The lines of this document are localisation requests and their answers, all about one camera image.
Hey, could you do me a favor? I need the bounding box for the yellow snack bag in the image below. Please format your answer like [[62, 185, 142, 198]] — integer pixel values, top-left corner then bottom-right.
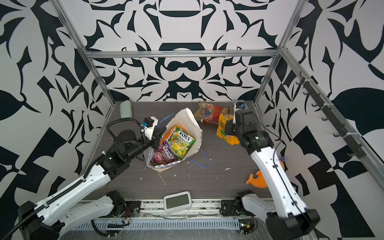
[[216, 113, 241, 146]]

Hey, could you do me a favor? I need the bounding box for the purple candy bag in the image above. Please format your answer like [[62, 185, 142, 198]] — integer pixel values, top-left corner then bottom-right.
[[151, 142, 178, 166]]

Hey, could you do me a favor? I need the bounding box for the gold fruit gummy bag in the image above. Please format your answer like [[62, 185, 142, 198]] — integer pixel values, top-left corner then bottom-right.
[[194, 102, 230, 126]]

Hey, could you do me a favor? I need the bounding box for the checkered paper bag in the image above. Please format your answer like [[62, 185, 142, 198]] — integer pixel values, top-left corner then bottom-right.
[[144, 108, 203, 173]]

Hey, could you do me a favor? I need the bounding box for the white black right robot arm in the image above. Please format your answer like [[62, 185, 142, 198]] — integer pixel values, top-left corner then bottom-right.
[[225, 110, 321, 240]]

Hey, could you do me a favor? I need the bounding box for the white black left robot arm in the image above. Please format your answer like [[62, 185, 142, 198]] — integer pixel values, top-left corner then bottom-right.
[[15, 123, 165, 240]]

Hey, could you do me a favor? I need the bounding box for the green Fox's candy bag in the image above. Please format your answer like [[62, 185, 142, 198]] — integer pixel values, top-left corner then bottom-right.
[[166, 126, 196, 160]]

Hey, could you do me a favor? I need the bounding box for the orange shark plush toy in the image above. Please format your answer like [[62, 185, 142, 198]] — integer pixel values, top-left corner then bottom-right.
[[246, 171, 268, 189]]

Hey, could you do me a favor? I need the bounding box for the white digital timer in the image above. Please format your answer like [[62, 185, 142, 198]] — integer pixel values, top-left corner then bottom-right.
[[163, 191, 192, 214]]

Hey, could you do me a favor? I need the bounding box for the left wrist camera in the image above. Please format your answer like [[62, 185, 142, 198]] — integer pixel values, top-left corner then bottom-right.
[[142, 117, 158, 140]]

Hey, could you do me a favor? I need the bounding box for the black corrugated cable hose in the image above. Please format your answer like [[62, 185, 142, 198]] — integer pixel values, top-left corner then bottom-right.
[[0, 117, 145, 240]]

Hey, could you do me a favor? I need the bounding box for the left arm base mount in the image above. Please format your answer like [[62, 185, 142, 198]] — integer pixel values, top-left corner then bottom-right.
[[104, 191, 142, 218]]

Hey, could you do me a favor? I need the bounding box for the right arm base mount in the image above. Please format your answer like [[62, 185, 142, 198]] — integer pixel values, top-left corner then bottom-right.
[[219, 190, 260, 217]]

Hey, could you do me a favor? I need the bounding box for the aluminium cage frame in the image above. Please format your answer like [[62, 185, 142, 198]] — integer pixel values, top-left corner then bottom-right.
[[49, 0, 384, 240]]

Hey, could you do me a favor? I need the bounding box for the white slotted cable duct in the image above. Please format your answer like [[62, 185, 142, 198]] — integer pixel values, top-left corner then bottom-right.
[[94, 219, 240, 231]]

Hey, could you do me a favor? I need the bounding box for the black wall hook rail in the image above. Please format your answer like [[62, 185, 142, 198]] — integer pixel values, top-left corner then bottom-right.
[[297, 71, 367, 159]]

